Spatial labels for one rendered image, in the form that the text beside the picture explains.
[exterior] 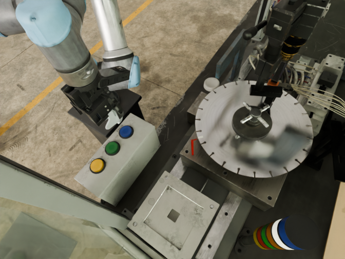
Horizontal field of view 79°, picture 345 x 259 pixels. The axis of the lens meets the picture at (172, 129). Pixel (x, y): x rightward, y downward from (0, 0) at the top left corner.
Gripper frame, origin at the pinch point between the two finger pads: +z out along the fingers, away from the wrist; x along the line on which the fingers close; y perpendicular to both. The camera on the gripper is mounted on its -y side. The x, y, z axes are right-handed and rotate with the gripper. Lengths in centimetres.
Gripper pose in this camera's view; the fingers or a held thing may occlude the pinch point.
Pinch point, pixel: (118, 118)
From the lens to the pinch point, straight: 65.4
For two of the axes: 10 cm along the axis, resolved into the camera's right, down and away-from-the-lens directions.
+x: 8.2, 4.6, -3.5
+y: -5.7, 7.4, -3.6
